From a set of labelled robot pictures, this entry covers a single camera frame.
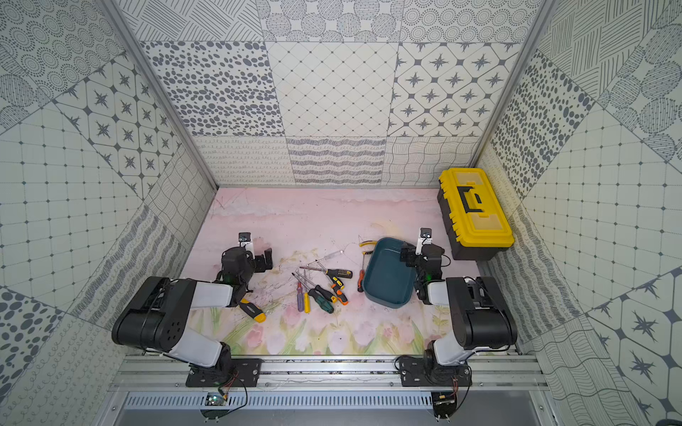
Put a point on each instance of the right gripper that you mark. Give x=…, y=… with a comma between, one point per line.
x=408, y=253

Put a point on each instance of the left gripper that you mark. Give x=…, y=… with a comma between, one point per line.
x=259, y=261

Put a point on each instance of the orange handle screwdriver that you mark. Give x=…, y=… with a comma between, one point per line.
x=362, y=273

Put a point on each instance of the black yellow phillips screwdriver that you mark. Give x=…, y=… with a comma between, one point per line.
x=339, y=273

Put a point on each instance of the clear handle screwdriver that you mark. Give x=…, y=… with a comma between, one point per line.
x=328, y=257

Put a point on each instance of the black orange small screwdriver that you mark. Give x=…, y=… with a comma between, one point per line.
x=337, y=288

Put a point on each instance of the green black handle screwdriver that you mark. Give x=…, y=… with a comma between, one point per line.
x=322, y=300

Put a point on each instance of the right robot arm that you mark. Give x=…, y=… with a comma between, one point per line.
x=481, y=321

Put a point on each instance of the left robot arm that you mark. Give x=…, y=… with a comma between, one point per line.
x=156, y=318

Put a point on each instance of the teal plastic storage box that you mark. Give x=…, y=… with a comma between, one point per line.
x=388, y=281

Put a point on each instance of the yellow black utility knife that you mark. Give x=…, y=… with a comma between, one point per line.
x=252, y=311

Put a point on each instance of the yellow black toolbox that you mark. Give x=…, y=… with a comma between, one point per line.
x=474, y=220

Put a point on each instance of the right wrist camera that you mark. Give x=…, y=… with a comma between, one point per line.
x=425, y=236

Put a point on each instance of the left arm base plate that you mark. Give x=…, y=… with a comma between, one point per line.
x=244, y=371

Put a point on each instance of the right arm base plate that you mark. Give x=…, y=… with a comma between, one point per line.
x=418, y=372

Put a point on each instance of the aluminium mounting rail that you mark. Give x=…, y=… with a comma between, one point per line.
x=497, y=372

